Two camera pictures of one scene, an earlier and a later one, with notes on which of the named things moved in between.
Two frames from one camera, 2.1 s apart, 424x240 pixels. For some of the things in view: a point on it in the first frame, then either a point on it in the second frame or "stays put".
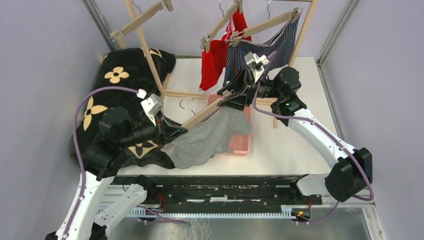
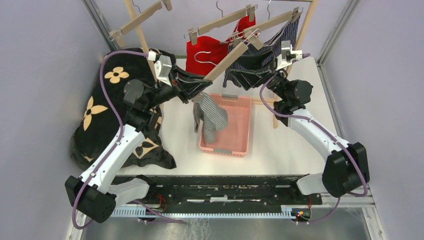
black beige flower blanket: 128,68 stays put
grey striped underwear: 198,142 -> 212,115
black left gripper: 165,129 -> 186,89
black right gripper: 237,86 -> 255,74
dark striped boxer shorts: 282,48 stays put
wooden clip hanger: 204,112 -> 242,41
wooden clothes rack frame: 160,80 stays put
